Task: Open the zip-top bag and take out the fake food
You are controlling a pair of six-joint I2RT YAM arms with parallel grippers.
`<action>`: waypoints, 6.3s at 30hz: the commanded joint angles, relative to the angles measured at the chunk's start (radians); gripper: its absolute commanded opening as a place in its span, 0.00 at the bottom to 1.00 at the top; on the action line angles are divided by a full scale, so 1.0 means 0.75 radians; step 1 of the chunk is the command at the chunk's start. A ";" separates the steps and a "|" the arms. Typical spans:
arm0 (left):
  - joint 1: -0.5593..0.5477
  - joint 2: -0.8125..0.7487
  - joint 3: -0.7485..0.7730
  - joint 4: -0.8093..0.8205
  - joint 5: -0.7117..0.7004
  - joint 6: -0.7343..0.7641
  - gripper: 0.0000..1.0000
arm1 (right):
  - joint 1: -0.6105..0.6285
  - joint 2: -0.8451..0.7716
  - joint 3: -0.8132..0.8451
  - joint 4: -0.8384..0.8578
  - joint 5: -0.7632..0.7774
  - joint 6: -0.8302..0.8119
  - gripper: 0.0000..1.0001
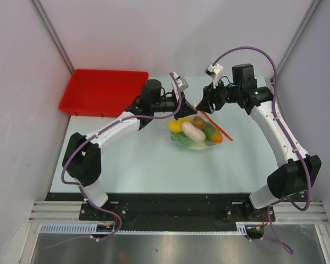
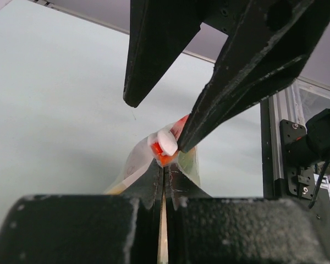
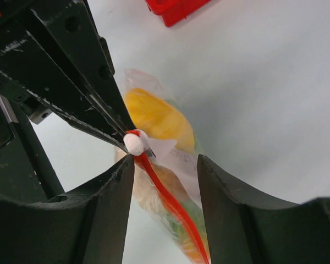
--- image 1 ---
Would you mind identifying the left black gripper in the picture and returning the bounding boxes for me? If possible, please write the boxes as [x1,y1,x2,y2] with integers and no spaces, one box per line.
[151,90,197,121]

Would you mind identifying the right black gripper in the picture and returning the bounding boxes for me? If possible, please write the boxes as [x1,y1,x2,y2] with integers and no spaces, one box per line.
[196,77,241,114]

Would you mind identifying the clear zip top bag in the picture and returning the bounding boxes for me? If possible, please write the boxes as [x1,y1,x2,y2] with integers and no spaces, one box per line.
[168,111,233,151]

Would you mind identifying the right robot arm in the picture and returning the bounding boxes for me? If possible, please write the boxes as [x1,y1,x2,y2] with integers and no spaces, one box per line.
[197,64,322,221]

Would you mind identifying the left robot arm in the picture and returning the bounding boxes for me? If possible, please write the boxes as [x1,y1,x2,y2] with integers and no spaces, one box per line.
[62,74,197,220]

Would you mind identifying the brown fake kiwi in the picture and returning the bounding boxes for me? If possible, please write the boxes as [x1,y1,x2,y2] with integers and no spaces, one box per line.
[191,116,206,130]

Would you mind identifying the yellow fake lemon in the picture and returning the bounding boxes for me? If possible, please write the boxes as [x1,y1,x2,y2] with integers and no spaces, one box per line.
[168,118,191,133]

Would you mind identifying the green fake lettuce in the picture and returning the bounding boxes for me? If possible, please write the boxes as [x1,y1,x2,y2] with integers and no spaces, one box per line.
[170,132,217,150]

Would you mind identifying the orange green fake mango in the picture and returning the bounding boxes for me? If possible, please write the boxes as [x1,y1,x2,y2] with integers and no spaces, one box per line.
[204,127,223,144]

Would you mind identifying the red plastic tray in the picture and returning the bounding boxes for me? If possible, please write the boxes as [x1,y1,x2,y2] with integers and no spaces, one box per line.
[59,69,149,118]

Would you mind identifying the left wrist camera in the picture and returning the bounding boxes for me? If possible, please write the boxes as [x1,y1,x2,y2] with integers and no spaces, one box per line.
[170,72,189,91]

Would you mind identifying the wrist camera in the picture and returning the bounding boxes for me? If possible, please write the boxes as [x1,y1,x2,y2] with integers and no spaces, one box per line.
[170,72,189,91]
[205,63,224,80]

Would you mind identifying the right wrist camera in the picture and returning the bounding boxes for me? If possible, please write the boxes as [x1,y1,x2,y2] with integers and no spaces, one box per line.
[205,63,224,80]

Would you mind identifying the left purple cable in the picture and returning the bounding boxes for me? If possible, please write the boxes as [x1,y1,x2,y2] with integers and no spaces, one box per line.
[41,71,184,250]

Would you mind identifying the purple cable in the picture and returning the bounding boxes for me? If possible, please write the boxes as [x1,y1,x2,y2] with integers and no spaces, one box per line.
[211,46,313,255]
[41,71,184,250]

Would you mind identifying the white slotted cable duct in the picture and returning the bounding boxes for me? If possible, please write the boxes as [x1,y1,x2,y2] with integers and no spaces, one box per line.
[40,222,250,235]

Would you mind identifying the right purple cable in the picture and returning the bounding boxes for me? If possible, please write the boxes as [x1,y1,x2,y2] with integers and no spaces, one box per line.
[211,46,313,255]

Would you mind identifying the aluminium frame rail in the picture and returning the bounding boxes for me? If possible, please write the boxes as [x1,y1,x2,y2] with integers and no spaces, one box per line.
[29,201,85,223]

